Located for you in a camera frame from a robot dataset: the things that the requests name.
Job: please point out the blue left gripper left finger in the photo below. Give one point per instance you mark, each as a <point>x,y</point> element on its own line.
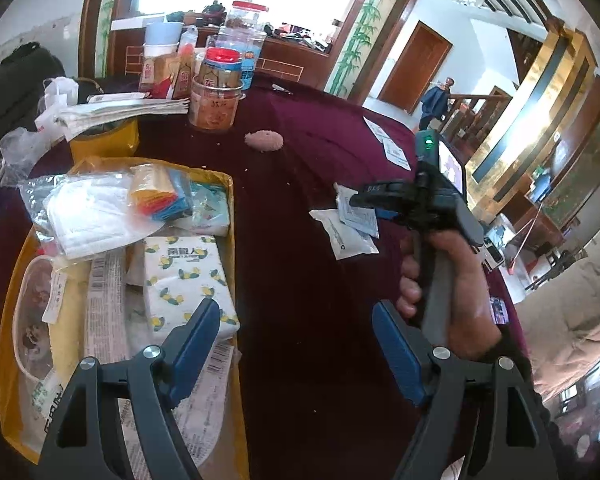
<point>186,350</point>

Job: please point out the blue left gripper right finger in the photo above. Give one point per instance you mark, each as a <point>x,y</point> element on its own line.
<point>406,352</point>

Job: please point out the white blue desiccant packet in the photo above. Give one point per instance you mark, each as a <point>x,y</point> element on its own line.
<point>199,417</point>

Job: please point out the silver barcode tube pouch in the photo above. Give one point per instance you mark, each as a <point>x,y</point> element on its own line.
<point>104,330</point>

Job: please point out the lemon print tissue pack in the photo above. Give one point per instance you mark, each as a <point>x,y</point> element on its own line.
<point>180,272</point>

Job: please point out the white sachet recycle mark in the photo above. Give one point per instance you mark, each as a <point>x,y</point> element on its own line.
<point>346,242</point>

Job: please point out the teal tissue pack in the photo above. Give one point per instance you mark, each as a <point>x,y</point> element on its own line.
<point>210,215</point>

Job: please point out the yellow blue sponge cloths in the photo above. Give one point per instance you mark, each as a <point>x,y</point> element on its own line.
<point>160,193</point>

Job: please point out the clear bag white masks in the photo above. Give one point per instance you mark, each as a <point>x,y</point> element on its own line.
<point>78,217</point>

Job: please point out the white sachet printed text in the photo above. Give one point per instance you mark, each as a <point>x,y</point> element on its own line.
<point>361,219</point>

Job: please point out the right hand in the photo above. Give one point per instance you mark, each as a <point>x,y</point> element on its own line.
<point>472,332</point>

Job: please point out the white paper leaflets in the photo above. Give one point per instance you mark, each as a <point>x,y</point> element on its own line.
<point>393,152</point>

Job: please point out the person in blue jacket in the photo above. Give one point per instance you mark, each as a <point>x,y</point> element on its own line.
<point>435,103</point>

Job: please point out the yellow cardboard box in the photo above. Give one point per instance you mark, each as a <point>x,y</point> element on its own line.
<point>228,459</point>

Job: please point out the pink oval pouch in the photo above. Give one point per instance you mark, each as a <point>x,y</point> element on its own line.
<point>38,305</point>

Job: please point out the wooden door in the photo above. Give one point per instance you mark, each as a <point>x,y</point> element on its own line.
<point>415,68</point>

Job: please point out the pink scrub pad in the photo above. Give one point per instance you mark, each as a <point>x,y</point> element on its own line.
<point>265,141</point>

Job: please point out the wooden cabinet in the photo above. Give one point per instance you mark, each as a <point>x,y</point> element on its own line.
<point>279,58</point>

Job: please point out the yellow tin can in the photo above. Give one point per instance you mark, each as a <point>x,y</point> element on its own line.
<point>115,139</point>

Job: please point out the orange clear plastic jar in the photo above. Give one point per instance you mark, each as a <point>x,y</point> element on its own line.
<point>216,90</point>

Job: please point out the red lid clear jar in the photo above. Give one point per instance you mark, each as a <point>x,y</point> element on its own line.
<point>243,31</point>

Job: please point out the stack of newspapers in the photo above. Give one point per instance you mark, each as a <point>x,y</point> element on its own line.
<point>75,120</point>

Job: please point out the clear plastic bag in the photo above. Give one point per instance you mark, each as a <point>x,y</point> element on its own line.
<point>20,150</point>

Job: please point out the black sofa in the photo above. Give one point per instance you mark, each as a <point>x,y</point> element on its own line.
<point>21,85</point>

